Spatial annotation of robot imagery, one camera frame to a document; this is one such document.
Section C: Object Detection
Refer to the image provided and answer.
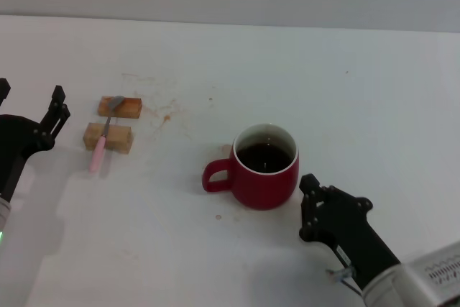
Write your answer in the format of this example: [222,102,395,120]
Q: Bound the orange stained wooden block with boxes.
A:
[97,96,143,120]

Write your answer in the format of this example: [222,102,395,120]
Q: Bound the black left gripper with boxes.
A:
[0,77,71,203]

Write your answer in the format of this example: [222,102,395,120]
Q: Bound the right wrist cable connector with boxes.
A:
[326,266,363,293]

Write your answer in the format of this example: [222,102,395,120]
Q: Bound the red ceramic coffee cup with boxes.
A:
[201,123,300,211]

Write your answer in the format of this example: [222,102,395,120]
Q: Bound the plain light wooden block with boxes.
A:
[83,122,134,155]

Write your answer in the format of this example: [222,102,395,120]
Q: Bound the pink handled metal spoon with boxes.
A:
[88,95,126,173]

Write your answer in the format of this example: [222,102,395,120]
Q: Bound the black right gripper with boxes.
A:
[298,173,402,292]

